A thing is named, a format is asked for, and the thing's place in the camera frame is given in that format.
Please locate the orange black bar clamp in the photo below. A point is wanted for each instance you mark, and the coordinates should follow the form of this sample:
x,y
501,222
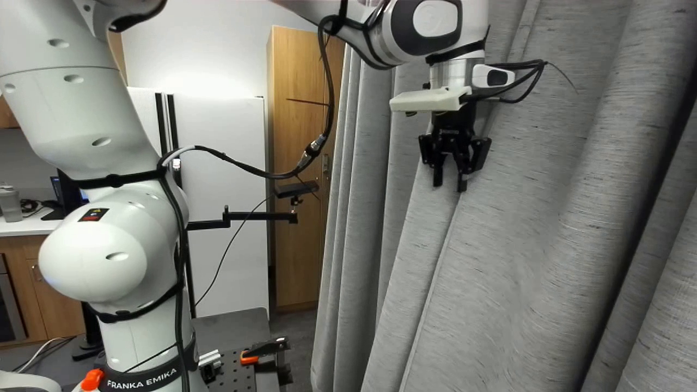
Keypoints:
x,y
264,350

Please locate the brown wooden door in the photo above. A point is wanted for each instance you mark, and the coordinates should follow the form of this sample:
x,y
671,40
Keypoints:
x,y
297,253

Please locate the white round object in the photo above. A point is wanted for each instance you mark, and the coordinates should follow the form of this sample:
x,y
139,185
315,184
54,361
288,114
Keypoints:
x,y
26,381

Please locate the small silver metal bracket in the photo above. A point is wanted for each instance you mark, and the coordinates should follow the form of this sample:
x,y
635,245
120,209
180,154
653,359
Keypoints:
x,y
211,357

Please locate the grey textured curtain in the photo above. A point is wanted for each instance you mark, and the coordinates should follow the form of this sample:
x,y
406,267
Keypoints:
x,y
581,240

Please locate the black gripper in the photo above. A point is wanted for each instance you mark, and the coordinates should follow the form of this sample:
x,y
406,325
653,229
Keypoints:
x,y
457,141

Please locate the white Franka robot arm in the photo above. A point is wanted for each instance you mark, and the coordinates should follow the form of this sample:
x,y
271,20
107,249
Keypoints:
x,y
95,109

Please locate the black perforated work table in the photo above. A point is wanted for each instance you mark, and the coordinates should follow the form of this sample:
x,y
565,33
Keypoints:
x,y
231,370

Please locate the white countertop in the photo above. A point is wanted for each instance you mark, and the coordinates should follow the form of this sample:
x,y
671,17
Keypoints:
x,y
18,224

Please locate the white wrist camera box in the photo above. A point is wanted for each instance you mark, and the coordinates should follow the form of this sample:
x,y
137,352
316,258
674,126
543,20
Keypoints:
x,y
429,100

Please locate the black vertical stand rails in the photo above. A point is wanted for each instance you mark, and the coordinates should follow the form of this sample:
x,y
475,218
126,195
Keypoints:
x,y
173,123

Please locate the wooden base cabinet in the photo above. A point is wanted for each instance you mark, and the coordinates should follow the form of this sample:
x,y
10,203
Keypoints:
x,y
40,311

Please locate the clear glass jar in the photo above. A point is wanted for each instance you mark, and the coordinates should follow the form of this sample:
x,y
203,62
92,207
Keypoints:
x,y
10,205

